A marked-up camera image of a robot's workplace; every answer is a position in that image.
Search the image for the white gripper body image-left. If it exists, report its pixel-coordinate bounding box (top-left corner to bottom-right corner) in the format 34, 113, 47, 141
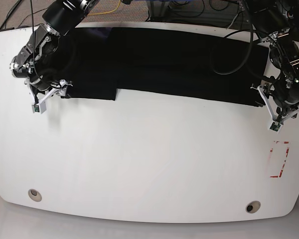
24, 79, 73, 114

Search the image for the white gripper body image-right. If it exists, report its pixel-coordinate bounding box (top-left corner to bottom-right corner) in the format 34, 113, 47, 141
251, 83, 299, 132

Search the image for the black t-shirt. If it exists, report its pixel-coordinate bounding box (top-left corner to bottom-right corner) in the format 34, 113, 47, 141
43, 26, 270, 108

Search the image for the red tape rectangle marking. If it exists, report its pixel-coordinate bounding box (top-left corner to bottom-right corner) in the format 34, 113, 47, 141
267, 141, 290, 178

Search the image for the wrist camera board image-right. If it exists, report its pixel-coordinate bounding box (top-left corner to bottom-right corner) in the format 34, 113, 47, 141
269, 122, 281, 132

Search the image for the wrist camera board image-left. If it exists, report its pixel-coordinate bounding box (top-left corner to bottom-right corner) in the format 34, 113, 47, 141
31, 105, 40, 113

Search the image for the right table cable grommet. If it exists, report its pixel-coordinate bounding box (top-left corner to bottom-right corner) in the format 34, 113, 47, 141
246, 201, 261, 214

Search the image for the table cable grommet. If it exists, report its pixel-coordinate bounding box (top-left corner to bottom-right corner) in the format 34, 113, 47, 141
246, 201, 261, 214
28, 189, 42, 202

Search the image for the left table cable grommet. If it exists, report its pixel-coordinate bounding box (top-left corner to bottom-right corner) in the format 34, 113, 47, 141
28, 189, 42, 202

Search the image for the black cable on floor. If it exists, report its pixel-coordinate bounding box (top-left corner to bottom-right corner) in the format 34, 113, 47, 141
16, 0, 53, 28

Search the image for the yellow cable on floor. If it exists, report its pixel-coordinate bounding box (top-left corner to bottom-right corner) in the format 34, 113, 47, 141
89, 0, 122, 16

